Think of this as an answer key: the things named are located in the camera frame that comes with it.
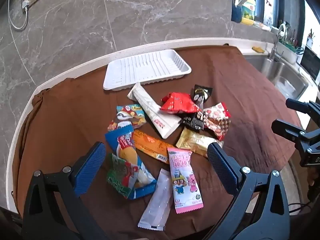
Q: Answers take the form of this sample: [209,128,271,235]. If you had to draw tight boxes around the plain red snack packet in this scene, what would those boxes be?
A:
[160,92,202,115]

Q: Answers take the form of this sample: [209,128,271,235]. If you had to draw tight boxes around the cream long snack packet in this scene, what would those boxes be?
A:
[127,82,182,139]

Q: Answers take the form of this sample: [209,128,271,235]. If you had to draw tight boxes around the red and white patterned packet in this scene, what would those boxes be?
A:
[197,102,232,141]

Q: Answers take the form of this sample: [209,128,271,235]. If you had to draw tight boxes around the steel faucet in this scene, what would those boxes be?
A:
[267,24,288,61]

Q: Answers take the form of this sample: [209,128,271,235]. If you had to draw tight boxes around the brown cloth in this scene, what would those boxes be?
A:
[12,45,304,240]

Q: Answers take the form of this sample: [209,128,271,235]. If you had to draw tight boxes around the black cable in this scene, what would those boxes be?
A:
[287,202,312,214]

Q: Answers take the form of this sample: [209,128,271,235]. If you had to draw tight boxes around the dark blue holder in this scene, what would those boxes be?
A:
[231,5,243,23]

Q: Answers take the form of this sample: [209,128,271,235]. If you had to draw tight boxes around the colourful candy packet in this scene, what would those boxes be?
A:
[107,104,147,132]

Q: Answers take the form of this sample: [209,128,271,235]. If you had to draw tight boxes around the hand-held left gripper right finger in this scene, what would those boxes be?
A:
[207,142,292,240]

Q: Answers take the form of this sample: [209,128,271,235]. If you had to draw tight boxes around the black and gold snack packet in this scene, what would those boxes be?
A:
[191,84,213,108]

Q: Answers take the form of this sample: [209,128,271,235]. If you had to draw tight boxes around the blue cake packet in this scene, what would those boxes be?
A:
[104,125,157,200]

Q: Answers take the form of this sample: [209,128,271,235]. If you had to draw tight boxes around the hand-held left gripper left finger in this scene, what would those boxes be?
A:
[22,141,107,240]

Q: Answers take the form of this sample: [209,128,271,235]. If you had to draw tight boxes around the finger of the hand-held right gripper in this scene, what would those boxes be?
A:
[271,118,311,145]
[286,97,320,117]

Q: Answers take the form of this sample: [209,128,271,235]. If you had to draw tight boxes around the white translucent long packet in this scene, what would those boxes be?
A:
[137,168,173,231]

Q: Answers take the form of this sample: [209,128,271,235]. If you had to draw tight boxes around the white plug with cable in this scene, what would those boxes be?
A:
[7,0,31,31]

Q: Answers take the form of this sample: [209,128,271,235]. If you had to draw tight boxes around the orange long snack packet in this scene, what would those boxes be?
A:
[132,130,174,165]

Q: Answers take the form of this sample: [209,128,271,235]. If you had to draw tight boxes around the green and red snack packet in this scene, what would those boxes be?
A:
[106,153,140,198]

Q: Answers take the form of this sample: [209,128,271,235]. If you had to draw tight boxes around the white and green dish rack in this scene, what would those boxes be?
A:
[277,37,306,64]

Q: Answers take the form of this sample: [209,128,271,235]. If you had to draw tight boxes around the pink cartoon snack packet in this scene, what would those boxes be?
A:
[167,147,204,215]

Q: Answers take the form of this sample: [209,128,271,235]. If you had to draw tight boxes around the white ribbed plastic tray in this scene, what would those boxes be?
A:
[103,49,192,92]

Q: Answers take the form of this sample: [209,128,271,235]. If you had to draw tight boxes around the steel sink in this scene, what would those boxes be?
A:
[244,54,316,101]

